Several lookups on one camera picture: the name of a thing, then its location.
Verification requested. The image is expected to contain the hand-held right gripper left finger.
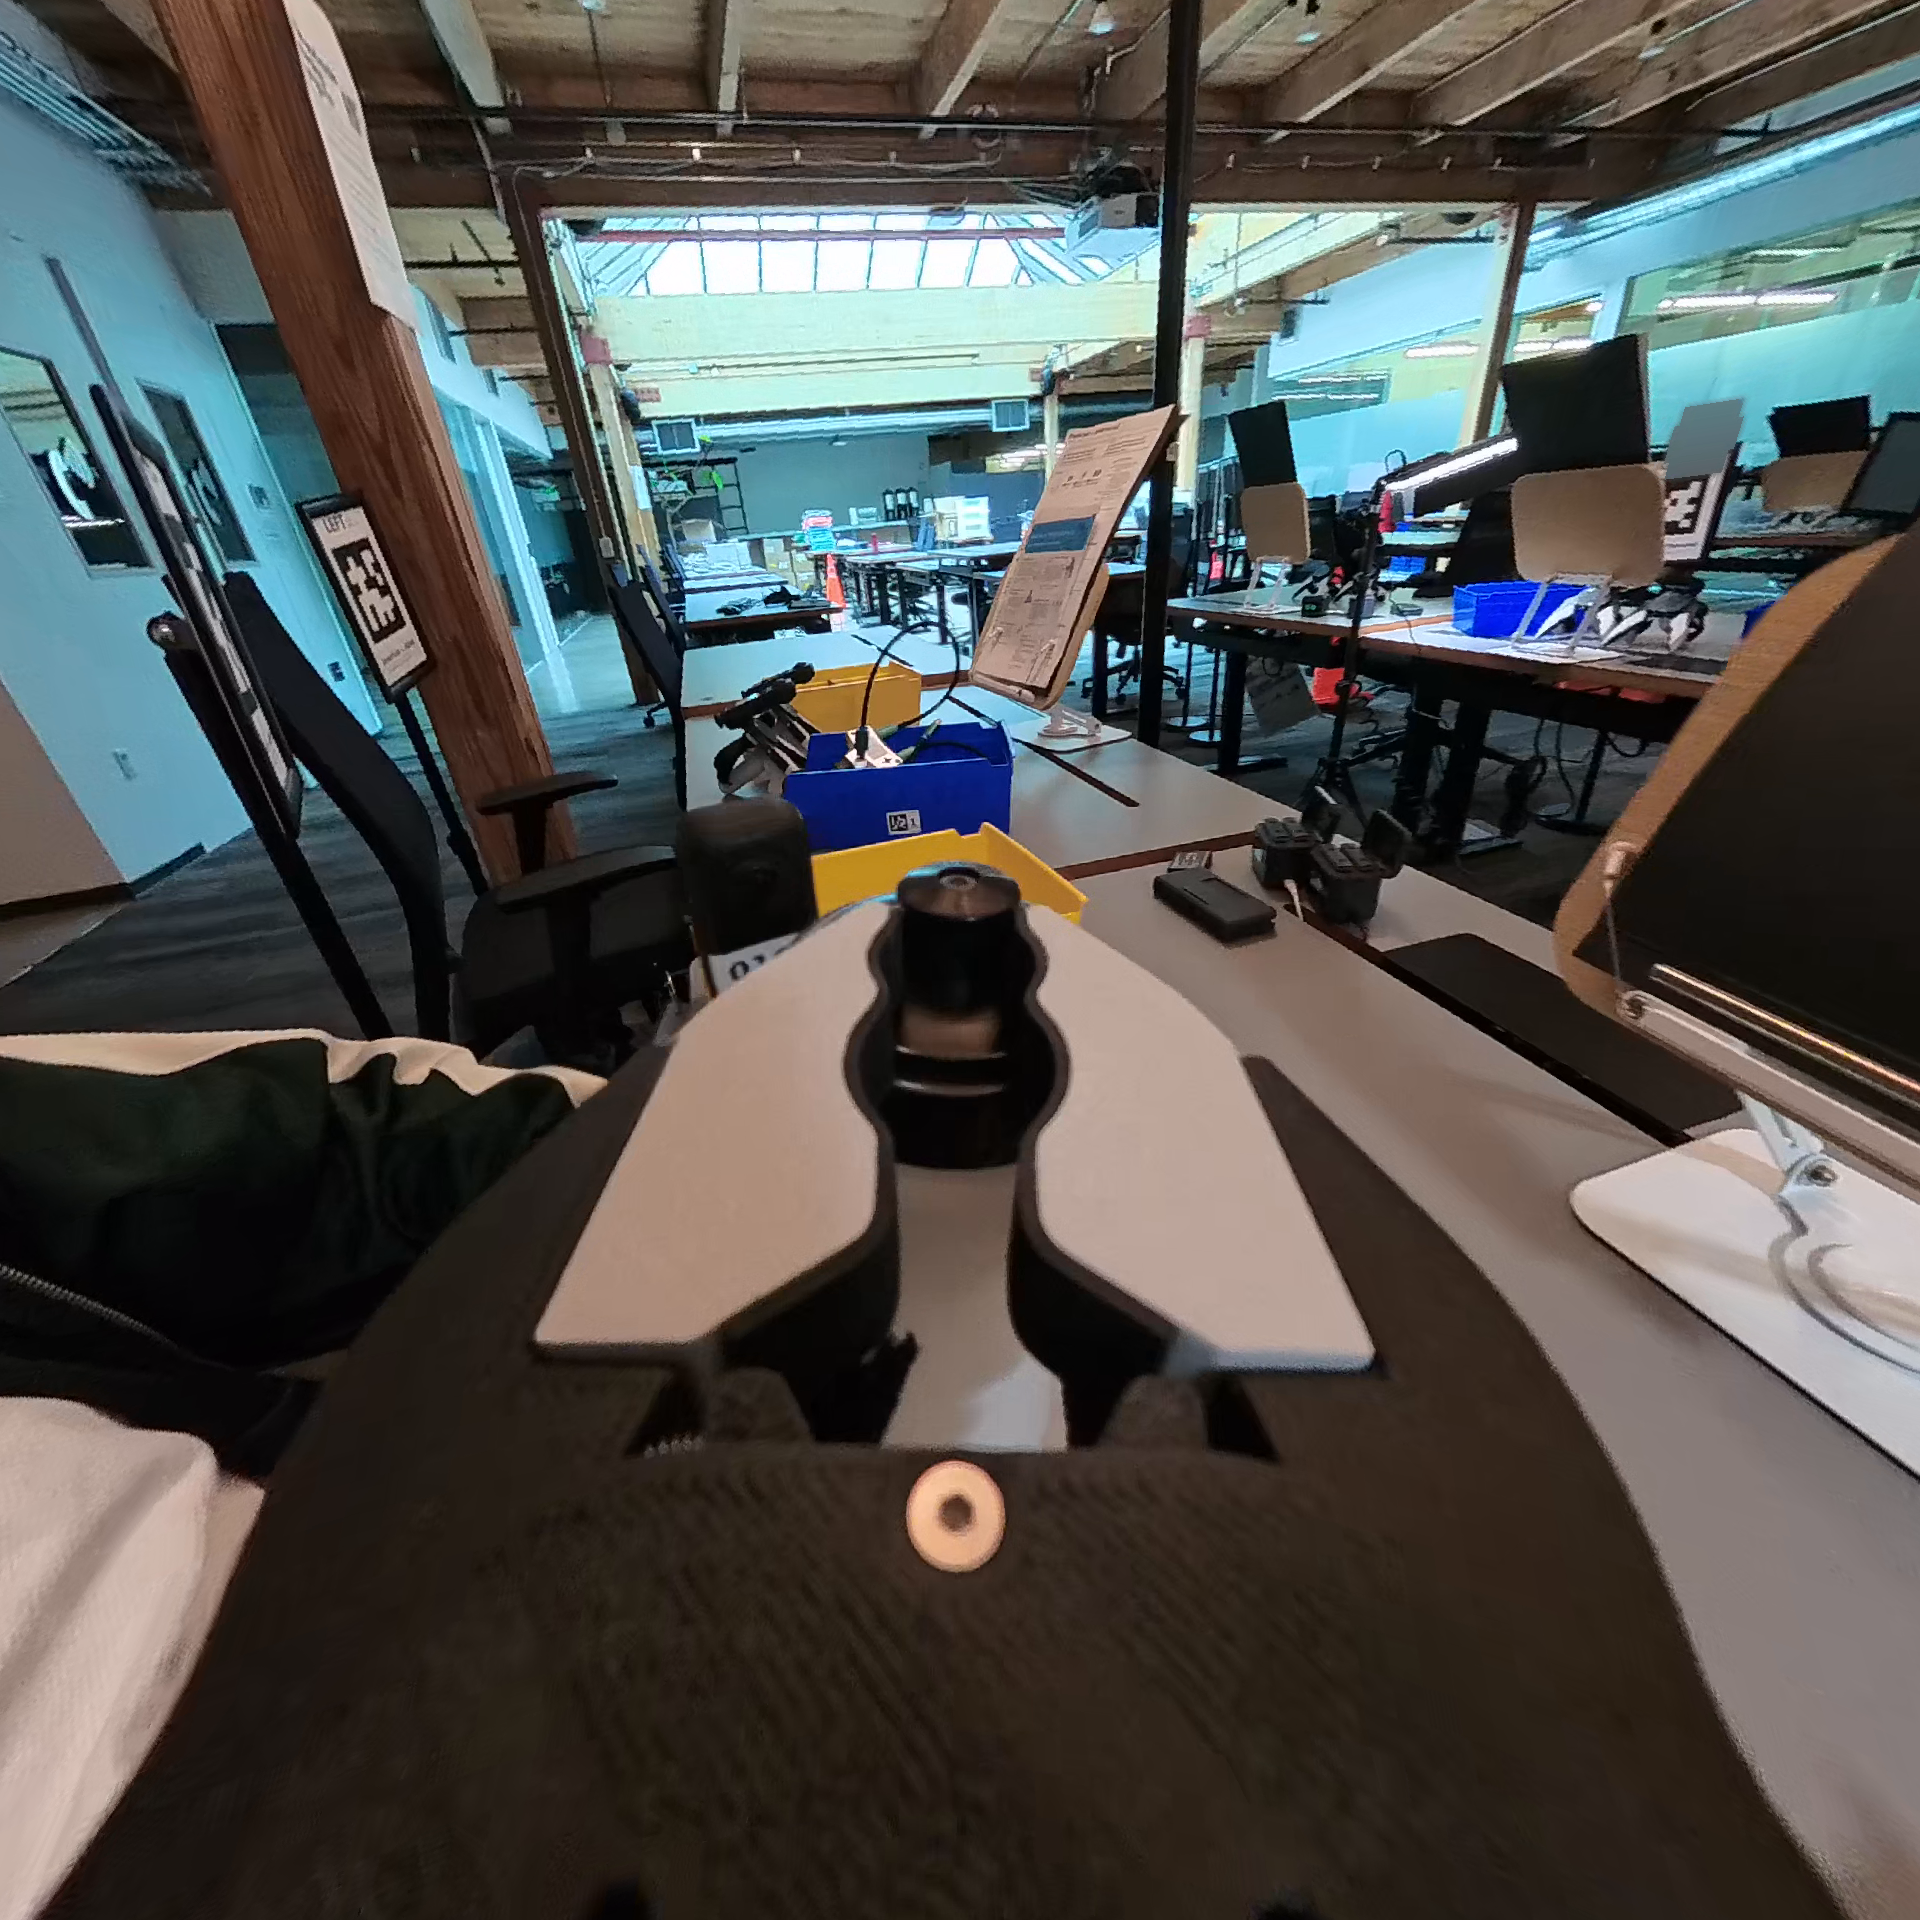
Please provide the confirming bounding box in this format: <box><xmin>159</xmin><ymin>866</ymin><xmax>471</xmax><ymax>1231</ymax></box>
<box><xmin>532</xmin><ymin>897</ymin><xmax>920</xmax><ymax>1370</ymax></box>

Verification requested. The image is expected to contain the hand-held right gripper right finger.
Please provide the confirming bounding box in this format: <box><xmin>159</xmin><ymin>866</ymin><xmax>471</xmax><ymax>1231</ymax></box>
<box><xmin>1008</xmin><ymin>900</ymin><xmax>1378</xmax><ymax>1384</ymax></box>

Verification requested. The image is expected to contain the black cylindrical mount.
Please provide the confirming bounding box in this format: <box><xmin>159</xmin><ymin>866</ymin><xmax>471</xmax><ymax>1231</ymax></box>
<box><xmin>870</xmin><ymin>861</ymin><xmax>1050</xmax><ymax>1173</ymax></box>

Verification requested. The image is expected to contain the grey desk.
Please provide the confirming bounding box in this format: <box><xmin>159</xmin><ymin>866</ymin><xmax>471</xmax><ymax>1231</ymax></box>
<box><xmin>681</xmin><ymin>632</ymin><xmax>1308</xmax><ymax>880</ymax></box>
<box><xmin>885</xmin><ymin>848</ymin><xmax>1920</xmax><ymax>1920</ymax></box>

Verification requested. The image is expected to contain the black desk mat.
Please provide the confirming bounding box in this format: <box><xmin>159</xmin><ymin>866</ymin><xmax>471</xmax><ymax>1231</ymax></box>
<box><xmin>1380</xmin><ymin>932</ymin><xmax>1741</xmax><ymax>1151</ymax></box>

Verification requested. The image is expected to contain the black clamp tool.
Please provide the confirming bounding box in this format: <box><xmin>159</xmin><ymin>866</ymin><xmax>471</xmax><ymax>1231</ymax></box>
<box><xmin>710</xmin><ymin>664</ymin><xmax>823</xmax><ymax>797</ymax></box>

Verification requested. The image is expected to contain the black office chair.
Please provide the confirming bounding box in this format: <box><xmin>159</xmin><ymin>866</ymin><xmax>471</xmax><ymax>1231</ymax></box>
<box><xmin>608</xmin><ymin>563</ymin><xmax>692</xmax><ymax>737</ymax></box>
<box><xmin>223</xmin><ymin>569</ymin><xmax>705</xmax><ymax>1075</ymax></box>

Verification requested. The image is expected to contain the yellow plastic bin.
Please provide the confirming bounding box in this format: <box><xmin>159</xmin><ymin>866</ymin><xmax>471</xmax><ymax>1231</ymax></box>
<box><xmin>808</xmin><ymin>823</ymin><xmax>1088</xmax><ymax>928</ymax></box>
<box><xmin>785</xmin><ymin>664</ymin><xmax>922</xmax><ymax>737</ymax></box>

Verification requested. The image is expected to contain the small flat black device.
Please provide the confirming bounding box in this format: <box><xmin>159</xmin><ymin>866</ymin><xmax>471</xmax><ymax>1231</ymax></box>
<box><xmin>1151</xmin><ymin>866</ymin><xmax>1278</xmax><ymax>945</ymax></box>

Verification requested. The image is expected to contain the paper document on stand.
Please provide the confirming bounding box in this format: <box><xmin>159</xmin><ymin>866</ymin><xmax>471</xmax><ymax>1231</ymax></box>
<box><xmin>967</xmin><ymin>404</ymin><xmax>1186</xmax><ymax>747</ymax></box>

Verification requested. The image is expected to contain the black framed marker sign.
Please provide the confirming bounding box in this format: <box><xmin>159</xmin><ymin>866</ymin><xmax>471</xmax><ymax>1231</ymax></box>
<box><xmin>297</xmin><ymin>491</ymin><xmax>496</xmax><ymax>904</ymax></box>

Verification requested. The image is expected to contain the person's dark green jacket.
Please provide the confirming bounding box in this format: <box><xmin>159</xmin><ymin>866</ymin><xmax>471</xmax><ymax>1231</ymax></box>
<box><xmin>0</xmin><ymin>1035</ymin><xmax>577</xmax><ymax>1480</ymax></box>

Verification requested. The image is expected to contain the white screen stand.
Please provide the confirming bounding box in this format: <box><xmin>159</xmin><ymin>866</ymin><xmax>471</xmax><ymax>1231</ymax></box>
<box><xmin>1567</xmin><ymin>1096</ymin><xmax>1920</xmax><ymax>1480</ymax></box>

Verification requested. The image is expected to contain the black sign stand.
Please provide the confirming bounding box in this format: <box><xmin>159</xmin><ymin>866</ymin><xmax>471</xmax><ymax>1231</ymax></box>
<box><xmin>89</xmin><ymin>383</ymin><xmax>394</xmax><ymax>1039</ymax></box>

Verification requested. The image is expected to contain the long work table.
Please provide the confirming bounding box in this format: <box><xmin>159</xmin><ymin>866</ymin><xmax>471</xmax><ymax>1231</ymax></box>
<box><xmin>1168</xmin><ymin>593</ymin><xmax>1772</xmax><ymax>707</ymax></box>

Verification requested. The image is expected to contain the small blue plastic bin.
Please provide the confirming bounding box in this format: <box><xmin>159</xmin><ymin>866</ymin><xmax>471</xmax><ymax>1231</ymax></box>
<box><xmin>1450</xmin><ymin>584</ymin><xmax>1592</xmax><ymax>641</ymax></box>

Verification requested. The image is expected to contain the black screen with tan backing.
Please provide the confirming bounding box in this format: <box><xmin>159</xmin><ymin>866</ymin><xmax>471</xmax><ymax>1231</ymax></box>
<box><xmin>1551</xmin><ymin>529</ymin><xmax>1920</xmax><ymax>1164</ymax></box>

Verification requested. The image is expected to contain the person's white garment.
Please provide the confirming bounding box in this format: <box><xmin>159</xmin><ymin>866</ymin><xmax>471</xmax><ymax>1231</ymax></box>
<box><xmin>0</xmin><ymin>1026</ymin><xmax>601</xmax><ymax>1920</ymax></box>

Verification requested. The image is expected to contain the white light bar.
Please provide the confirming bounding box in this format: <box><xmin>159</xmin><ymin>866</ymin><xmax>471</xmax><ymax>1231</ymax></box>
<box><xmin>1380</xmin><ymin>435</ymin><xmax>1517</xmax><ymax>490</ymax></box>

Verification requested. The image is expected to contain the wooden support post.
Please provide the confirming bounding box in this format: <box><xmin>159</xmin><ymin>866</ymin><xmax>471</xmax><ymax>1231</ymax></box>
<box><xmin>151</xmin><ymin>0</ymin><xmax>577</xmax><ymax>887</ymax></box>

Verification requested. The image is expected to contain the white paper sheet on post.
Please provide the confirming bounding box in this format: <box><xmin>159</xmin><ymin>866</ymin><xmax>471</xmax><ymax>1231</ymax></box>
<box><xmin>280</xmin><ymin>0</ymin><xmax>422</xmax><ymax>325</ymax></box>

